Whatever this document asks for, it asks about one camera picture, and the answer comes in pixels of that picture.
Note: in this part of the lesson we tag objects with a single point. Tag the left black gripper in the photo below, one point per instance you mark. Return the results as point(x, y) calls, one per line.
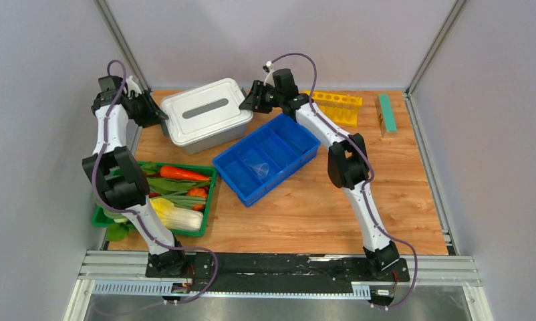
point(154, 114)

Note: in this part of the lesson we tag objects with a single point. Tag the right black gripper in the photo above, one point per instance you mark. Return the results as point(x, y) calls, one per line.
point(252, 103)

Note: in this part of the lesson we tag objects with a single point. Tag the white tray lid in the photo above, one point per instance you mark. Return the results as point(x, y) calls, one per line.
point(217, 101)

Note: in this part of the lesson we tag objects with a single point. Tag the grey plastic tub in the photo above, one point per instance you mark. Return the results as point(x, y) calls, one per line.
point(195, 136)

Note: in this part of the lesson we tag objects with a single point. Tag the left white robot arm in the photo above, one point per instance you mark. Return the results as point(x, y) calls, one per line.
point(119, 183)

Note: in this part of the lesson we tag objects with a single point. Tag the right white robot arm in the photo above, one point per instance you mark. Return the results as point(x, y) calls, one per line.
point(348, 167)

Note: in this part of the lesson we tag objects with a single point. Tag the blue divided plastic tray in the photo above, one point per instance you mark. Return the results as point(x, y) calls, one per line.
point(283, 144)

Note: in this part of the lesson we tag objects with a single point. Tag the green plastic vegetable tray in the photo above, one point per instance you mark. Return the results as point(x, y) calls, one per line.
point(151, 169)

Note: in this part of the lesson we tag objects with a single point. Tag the small orange carrot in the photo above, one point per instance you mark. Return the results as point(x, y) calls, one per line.
point(200, 195)

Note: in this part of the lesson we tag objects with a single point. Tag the green long beans bundle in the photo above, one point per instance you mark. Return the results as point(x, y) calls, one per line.
point(172, 190)

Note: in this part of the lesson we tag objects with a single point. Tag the yellow test tube rack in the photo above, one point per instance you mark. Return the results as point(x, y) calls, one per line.
point(341, 109)

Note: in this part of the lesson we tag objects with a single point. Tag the yellow napa cabbage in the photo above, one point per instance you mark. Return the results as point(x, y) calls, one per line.
point(173, 217)

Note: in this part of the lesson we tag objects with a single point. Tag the green and gold box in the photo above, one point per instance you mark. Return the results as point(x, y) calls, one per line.
point(386, 117)

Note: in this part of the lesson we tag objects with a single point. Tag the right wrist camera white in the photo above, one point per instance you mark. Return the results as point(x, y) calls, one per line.
point(269, 69)

